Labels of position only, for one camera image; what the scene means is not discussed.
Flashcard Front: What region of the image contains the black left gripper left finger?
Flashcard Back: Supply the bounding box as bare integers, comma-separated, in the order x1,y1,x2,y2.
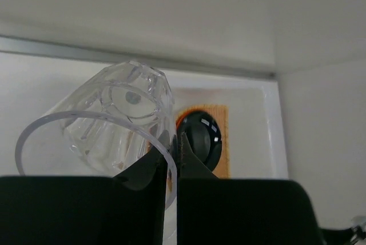
1,147,167,244

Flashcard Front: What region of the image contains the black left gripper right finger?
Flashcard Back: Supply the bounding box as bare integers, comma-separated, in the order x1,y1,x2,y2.
177,134,325,244

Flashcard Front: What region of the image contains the black round plate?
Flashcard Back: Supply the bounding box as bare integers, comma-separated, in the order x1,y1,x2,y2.
177,109,222,172

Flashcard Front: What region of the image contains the clear plastic cup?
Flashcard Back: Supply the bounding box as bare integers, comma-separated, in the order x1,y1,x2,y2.
15,61,177,207

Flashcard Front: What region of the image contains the orange plastic plate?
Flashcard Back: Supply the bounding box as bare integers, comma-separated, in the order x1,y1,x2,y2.
176,109,192,128

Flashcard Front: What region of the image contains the tan woven triangular plate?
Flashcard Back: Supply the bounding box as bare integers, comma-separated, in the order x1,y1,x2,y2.
175,104,230,179

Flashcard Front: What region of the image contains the translucent white plastic bin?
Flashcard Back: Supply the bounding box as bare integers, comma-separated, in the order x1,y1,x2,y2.
1,53,288,178

